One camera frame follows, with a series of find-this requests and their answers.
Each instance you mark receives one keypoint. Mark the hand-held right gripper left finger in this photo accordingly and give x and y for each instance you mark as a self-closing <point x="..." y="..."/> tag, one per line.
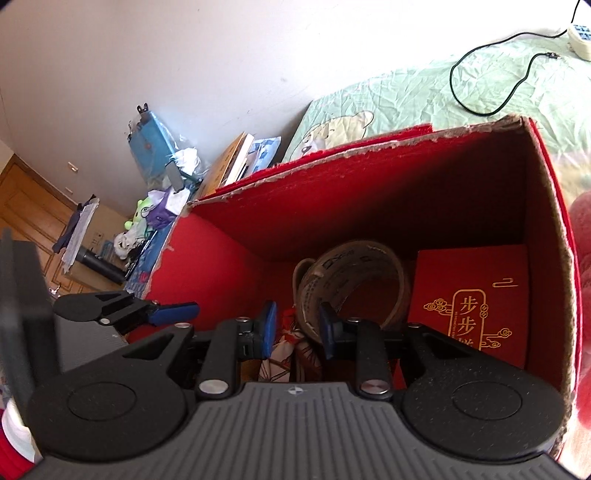
<point x="270" y="328"/>

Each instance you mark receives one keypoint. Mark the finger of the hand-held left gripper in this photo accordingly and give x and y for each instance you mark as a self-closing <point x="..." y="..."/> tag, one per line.
<point x="175" y="312"/>

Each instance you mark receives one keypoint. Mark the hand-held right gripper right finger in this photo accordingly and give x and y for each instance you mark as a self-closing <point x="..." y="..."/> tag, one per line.
<point x="328" y="333"/>

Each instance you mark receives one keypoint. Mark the brown packing tape roll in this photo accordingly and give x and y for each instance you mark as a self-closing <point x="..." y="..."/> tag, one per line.
<point x="318" y="282"/>

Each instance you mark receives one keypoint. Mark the large red cardboard box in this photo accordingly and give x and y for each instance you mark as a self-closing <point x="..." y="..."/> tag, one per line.
<point x="369" y="198"/>

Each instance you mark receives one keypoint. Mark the red white floral cloth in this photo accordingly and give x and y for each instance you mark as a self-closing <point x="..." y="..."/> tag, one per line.
<point x="295" y="362"/>

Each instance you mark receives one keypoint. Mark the small white plush toy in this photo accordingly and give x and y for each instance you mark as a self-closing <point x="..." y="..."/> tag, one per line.
<point x="124" y="244"/>

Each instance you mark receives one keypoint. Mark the black thermos bottle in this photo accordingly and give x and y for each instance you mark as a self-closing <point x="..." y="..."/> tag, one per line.
<point x="99" y="265"/>

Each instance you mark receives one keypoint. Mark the grey hanging cloth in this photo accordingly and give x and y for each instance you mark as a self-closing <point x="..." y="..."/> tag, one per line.
<point x="76" y="230"/>

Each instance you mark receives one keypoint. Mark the light green plush toy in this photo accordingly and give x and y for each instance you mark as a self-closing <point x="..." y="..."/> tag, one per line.
<point x="138" y="214"/>

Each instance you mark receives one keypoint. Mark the wooden door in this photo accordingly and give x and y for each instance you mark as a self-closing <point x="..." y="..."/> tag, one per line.
<point x="27" y="207"/>

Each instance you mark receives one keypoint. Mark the purple white tissue pack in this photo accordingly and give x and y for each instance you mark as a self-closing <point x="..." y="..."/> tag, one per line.
<point x="168" y="205"/>

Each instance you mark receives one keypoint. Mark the small red gift box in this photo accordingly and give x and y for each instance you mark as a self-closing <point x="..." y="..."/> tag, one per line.
<point x="443" y="286"/>

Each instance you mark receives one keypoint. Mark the dark smartphone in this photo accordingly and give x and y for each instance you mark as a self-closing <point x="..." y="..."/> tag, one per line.
<point x="174" y="177"/>

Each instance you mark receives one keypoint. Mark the stack of books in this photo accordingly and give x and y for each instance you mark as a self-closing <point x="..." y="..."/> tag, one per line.
<point x="221" y="170"/>

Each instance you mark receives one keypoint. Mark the white crumpled tissue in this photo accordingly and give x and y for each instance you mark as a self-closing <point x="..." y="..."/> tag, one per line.
<point x="187" y="159"/>

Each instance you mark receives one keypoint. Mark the blue plastic wrapped box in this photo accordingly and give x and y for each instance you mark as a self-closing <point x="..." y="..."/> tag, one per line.
<point x="150" y="147"/>

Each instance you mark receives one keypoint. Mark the blue white booklet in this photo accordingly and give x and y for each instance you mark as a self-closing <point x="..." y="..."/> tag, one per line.
<point x="263" y="152"/>

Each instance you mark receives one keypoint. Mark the green printed bedsheet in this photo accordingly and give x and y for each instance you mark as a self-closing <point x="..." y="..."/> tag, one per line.
<point x="392" y="92"/>

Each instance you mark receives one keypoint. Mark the white power strip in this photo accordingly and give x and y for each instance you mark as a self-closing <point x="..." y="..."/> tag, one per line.
<point x="581" y="40"/>

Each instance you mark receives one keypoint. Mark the white light switch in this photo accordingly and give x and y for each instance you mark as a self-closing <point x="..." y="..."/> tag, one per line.
<point x="72" y="166"/>

